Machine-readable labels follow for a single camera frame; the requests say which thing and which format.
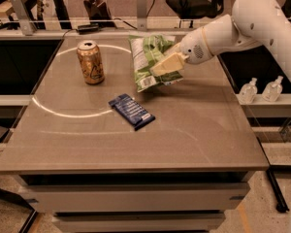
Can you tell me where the middle metal rail bracket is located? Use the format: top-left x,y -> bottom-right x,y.
136,0 -> 147,31

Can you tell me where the left metal rail bracket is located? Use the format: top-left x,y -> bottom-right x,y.
10,0 -> 36,36

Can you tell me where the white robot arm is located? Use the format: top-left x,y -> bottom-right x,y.
160,0 -> 291,233

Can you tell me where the blue rxbar blueberry bar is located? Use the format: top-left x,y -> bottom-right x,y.
109,93 -> 155,131

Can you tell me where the black device on rail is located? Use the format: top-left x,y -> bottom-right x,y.
77,23 -> 99,34

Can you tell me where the clear sanitizer bottle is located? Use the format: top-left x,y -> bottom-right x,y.
262,76 -> 283,102
239,78 -> 257,104

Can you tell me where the gold soda can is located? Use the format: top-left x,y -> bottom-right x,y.
77,40 -> 105,85

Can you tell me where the green jalapeno chip bag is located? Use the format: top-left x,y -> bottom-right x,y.
129,34 -> 183,92

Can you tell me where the grey table drawer cabinet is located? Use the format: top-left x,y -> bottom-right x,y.
19,181 -> 249,233

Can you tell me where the clear sanitizer bottle left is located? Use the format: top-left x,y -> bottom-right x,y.
239,78 -> 257,104

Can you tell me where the black bag in background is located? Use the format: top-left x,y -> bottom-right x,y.
165,0 -> 224,19

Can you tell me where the metal rail bracket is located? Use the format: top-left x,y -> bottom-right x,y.
10,0 -> 36,36
136,0 -> 147,31

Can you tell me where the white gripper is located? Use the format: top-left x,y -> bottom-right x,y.
149,27 -> 213,77

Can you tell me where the clear sanitizer bottle right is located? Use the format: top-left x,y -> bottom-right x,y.
262,76 -> 283,102

